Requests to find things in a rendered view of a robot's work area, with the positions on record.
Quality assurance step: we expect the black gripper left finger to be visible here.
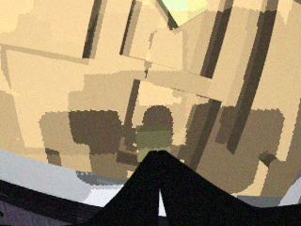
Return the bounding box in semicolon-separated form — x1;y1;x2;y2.
65;151;161;226

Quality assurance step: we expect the olive yellow block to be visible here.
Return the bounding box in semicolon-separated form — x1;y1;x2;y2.
157;0;210;29
135;124;170;162

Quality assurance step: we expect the tan puzzle board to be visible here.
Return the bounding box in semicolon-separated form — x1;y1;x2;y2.
0;0;301;197

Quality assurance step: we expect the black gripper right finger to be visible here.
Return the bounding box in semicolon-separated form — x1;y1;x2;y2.
158;151;301;226

